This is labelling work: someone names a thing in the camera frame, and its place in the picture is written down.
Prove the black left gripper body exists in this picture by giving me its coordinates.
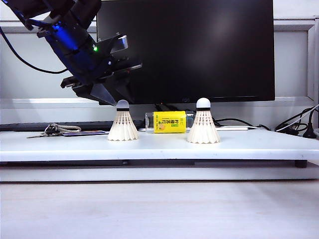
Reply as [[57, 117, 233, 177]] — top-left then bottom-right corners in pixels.
[[36, 17, 143, 90]]

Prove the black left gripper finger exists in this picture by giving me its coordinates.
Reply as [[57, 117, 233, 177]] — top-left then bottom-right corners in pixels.
[[73, 81, 117, 107], [115, 73, 137, 105]]

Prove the white feather shuttlecock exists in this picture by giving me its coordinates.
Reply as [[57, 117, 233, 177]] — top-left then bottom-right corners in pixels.
[[186, 98, 221, 144], [107, 99, 140, 142]]

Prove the blue flat card tag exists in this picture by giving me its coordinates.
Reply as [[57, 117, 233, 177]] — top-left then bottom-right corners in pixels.
[[61, 130, 110, 137]]

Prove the clear bottle with yellow label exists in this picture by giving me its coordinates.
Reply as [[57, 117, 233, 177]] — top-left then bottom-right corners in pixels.
[[145, 111, 194, 134]]

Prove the metal key bunch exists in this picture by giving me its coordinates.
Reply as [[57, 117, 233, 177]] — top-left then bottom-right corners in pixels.
[[26, 123, 62, 139]]

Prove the white raised platform board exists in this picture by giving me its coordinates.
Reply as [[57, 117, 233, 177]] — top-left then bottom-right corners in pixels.
[[0, 129, 319, 162]]

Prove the black keyboard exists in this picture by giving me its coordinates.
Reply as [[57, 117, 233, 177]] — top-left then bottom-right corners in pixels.
[[0, 120, 145, 132]]

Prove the black computer monitor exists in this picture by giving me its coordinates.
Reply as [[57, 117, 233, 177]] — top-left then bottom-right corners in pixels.
[[96, 0, 275, 112]]

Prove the black power plug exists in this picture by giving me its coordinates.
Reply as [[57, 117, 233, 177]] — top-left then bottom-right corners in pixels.
[[302, 109, 318, 139]]

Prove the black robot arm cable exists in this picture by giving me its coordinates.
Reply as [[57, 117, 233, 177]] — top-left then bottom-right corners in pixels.
[[0, 25, 68, 75]]

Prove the beige braided key lanyard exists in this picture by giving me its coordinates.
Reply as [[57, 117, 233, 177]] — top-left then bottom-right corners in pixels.
[[57, 125, 82, 133]]

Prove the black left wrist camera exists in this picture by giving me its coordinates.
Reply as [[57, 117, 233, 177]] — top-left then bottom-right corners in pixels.
[[97, 33, 129, 57]]

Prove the narrow aluminium partition rail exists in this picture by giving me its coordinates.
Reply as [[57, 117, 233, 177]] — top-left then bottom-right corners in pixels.
[[0, 97, 319, 109]]

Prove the white flat monitor base plate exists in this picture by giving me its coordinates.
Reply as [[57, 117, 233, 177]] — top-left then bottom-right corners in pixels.
[[138, 125, 250, 132]]

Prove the black cable loop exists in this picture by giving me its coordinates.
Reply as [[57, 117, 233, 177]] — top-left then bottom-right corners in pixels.
[[214, 118, 271, 131]]

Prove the white thin cable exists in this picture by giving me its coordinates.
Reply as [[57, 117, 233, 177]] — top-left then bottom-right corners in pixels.
[[249, 105, 319, 132]]

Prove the black cable bundle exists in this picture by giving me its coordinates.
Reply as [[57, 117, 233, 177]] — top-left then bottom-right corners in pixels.
[[275, 104, 319, 136]]

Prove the wide aluminium partition rail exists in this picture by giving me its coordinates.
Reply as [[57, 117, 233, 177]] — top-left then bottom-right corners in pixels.
[[0, 19, 315, 34]]

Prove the aluminium partition post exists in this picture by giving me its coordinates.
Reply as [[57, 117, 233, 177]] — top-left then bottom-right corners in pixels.
[[306, 15, 319, 102]]

